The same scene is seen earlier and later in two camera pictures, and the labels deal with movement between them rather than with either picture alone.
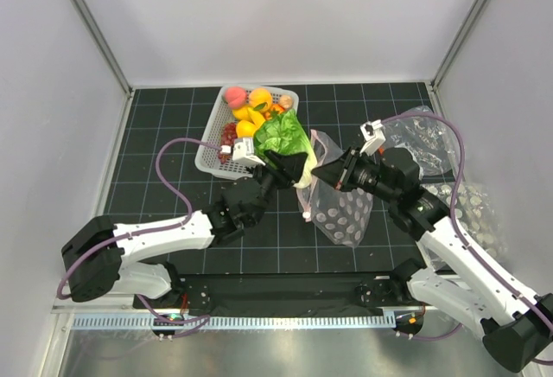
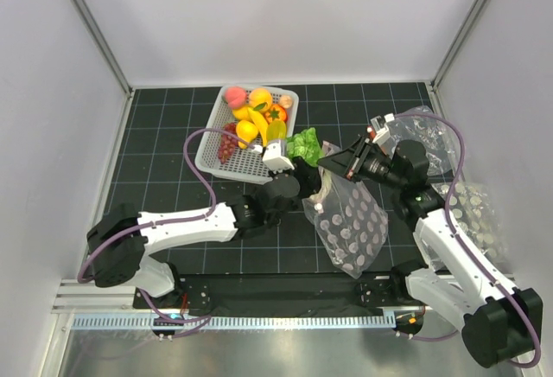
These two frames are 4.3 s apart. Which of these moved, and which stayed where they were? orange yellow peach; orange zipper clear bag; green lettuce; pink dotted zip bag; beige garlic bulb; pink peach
Moved: pink dotted zip bag; green lettuce
Stayed: orange zipper clear bag; beige garlic bulb; pink peach; orange yellow peach
